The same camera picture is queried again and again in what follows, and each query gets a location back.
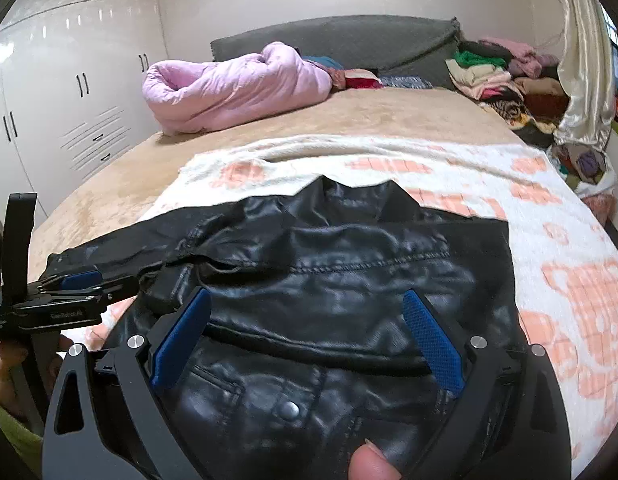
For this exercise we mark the cream satin curtain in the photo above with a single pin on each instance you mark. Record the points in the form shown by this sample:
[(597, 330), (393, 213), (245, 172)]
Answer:
[(584, 60)]

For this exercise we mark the red cloth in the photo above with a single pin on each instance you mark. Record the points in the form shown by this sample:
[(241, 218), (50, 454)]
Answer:
[(356, 80)]

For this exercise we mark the teal cloth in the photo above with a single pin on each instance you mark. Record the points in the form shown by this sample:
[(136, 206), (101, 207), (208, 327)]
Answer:
[(326, 62)]

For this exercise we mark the blue patterned cloth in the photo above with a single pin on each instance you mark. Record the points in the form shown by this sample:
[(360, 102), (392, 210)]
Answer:
[(406, 81)]

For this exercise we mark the pile of folded clothes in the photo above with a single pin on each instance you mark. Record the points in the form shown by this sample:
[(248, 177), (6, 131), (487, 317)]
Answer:
[(509, 85)]

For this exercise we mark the grey padded headboard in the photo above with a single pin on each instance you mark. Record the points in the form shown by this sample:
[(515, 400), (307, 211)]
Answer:
[(369, 42)]

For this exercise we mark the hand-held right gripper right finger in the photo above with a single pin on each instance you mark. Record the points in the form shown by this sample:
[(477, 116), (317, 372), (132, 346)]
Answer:
[(434, 345)]

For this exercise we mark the white wardrobe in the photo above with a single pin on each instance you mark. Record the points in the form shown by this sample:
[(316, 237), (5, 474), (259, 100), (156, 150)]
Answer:
[(64, 70)]

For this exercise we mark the pink quilt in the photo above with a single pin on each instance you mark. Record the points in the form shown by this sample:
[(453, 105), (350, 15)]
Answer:
[(229, 92)]

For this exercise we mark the black leather jacket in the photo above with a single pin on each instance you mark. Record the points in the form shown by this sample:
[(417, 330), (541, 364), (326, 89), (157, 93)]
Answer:
[(309, 285)]

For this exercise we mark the person's right hand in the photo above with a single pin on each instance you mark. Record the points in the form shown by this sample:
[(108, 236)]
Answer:
[(371, 462)]

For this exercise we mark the white orange printed blanket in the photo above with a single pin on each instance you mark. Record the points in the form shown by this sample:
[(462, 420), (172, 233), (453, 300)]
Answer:
[(564, 280)]

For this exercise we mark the bed with beige sheet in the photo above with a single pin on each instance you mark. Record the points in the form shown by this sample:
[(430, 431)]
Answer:
[(389, 115)]

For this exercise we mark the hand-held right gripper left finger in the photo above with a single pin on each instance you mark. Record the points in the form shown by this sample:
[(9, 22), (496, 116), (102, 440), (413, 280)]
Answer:
[(181, 345)]

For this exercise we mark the plastic bag of clothes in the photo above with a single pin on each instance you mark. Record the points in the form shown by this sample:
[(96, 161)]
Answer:
[(586, 165)]

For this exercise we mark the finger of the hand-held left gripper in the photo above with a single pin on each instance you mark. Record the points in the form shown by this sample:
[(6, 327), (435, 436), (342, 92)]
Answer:
[(116, 287), (81, 280)]

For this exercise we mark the person's left hand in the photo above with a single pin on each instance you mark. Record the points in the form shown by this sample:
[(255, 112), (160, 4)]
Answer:
[(4, 375)]

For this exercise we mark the peach patterned cloth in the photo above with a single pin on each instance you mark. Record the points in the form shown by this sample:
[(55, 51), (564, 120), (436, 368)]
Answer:
[(601, 207)]

